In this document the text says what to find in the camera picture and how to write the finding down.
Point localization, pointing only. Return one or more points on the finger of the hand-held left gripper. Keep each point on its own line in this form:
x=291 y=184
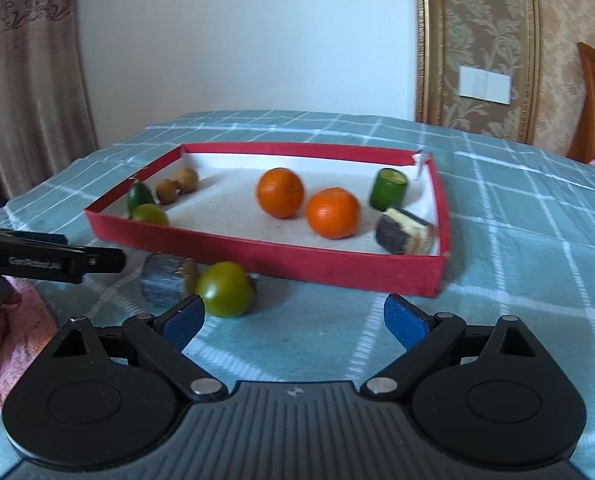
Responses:
x=42 y=261
x=22 y=238

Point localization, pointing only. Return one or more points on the yellow-green lime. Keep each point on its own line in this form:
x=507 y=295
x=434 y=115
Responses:
x=151 y=215

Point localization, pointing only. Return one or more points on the green unripe tangerine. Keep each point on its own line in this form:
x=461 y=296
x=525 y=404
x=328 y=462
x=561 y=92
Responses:
x=225 y=290

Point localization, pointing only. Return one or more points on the pink towel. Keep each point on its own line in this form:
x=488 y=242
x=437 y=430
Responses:
x=27 y=330

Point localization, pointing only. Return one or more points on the teal checked tablecloth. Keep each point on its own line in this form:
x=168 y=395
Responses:
x=527 y=240

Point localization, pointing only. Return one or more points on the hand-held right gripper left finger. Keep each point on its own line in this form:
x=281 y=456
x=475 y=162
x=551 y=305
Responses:
x=185 y=322

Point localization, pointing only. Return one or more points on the small dark green fruit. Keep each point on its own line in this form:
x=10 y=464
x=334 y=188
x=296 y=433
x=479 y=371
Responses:
x=138 y=197

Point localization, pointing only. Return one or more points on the orange tangerine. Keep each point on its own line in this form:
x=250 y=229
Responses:
x=280 y=193
x=333 y=212

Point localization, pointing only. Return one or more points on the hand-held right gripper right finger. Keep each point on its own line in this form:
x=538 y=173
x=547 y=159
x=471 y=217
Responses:
x=407 y=322

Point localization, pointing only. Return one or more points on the white wall switch plate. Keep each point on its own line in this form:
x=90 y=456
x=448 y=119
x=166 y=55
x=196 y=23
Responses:
x=485 y=85

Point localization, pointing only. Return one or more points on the beige patterned curtain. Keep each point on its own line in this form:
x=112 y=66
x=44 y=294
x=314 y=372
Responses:
x=27 y=85

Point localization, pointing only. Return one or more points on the cut green cucumber piece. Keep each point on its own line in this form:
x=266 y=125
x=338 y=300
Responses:
x=387 y=192

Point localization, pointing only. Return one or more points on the brown round longan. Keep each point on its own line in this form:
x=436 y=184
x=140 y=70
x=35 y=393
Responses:
x=167 y=192
x=186 y=180

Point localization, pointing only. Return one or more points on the red shallow cardboard box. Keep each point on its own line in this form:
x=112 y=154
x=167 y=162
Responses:
x=302 y=265

